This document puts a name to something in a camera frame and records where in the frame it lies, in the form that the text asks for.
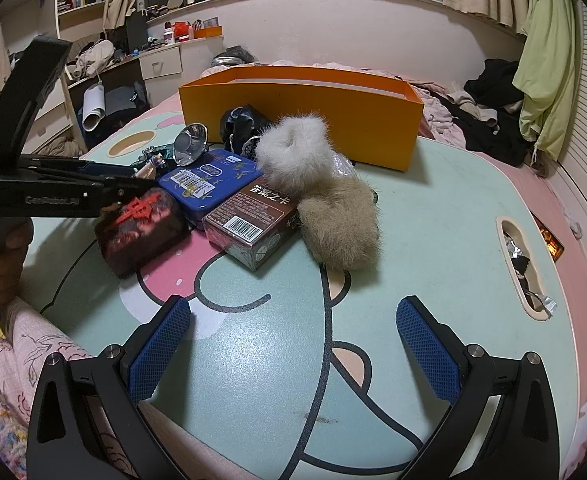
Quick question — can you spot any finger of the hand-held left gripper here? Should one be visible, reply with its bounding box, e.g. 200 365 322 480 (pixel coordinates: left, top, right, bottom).
98 179 163 207
18 156 143 179

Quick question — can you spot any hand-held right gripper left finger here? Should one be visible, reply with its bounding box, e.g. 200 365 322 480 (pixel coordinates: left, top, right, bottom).
26 295 193 480

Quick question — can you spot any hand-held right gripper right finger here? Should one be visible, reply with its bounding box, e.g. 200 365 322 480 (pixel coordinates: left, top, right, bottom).
396 295 564 480

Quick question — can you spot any dark red patterned pouch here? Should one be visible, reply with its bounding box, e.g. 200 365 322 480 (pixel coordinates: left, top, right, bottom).
95 187 190 279

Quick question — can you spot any green toy car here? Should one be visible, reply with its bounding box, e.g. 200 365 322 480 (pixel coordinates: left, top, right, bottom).
131 122 209 181

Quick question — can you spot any blue tin box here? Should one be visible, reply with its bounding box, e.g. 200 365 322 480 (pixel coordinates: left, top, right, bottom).
158 148 264 231

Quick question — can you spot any brown card box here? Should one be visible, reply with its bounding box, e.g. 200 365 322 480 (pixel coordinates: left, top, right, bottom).
202 176 304 272

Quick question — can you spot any black lace cloth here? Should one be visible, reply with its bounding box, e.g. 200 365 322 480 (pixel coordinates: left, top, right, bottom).
220 104 274 156

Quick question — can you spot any beige fur scrunchie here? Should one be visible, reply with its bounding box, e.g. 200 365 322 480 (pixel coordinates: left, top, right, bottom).
297 177 381 271

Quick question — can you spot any white fur scrunchie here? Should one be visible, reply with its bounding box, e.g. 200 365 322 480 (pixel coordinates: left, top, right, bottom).
255 114 341 196

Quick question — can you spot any clear bubble wrap bag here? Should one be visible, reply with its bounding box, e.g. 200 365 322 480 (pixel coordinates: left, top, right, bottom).
331 152 359 181

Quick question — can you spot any orange cardboard box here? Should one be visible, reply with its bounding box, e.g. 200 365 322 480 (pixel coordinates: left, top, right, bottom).
178 65 424 172

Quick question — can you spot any person's left hand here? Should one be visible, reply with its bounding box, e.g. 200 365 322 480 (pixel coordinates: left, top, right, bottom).
0 220 34 309

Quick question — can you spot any beige knit cloth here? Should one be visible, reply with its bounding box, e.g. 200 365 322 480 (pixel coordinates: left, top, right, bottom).
38 135 87 162

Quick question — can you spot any white paper roll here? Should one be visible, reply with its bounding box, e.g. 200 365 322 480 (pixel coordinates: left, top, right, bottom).
82 85 107 133

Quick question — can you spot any beige clothes heap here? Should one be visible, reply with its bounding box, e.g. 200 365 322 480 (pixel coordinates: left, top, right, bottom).
68 40 117 81

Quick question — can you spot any white drawer cabinet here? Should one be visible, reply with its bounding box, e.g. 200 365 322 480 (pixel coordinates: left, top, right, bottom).
138 42 183 81

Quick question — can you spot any silver foil wrapper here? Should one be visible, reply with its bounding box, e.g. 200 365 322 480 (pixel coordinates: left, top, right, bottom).
526 291 558 316

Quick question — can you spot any black monitor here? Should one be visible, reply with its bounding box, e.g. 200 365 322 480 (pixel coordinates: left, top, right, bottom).
125 10 148 51

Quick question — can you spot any grey crumpled bag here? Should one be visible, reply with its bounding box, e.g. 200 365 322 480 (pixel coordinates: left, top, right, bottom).
211 46 259 68

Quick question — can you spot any white bookshelf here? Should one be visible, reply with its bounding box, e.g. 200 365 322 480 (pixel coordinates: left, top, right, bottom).
56 0 109 31

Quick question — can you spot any black clothes pile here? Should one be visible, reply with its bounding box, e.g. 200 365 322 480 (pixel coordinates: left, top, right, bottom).
443 59 539 168

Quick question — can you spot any light green hanging garment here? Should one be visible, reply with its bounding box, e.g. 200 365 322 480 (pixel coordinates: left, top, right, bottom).
513 0 577 161

